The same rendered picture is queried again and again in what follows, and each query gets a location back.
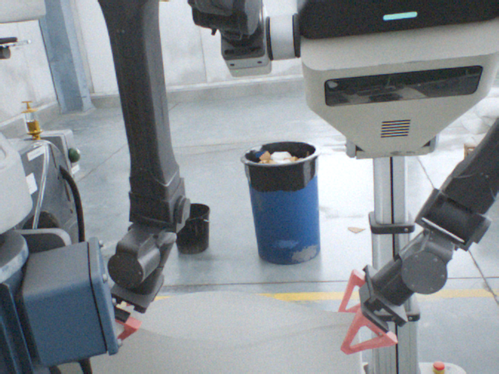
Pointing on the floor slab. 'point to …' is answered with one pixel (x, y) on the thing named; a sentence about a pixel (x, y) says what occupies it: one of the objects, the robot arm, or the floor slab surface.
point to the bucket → (194, 230)
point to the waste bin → (284, 202)
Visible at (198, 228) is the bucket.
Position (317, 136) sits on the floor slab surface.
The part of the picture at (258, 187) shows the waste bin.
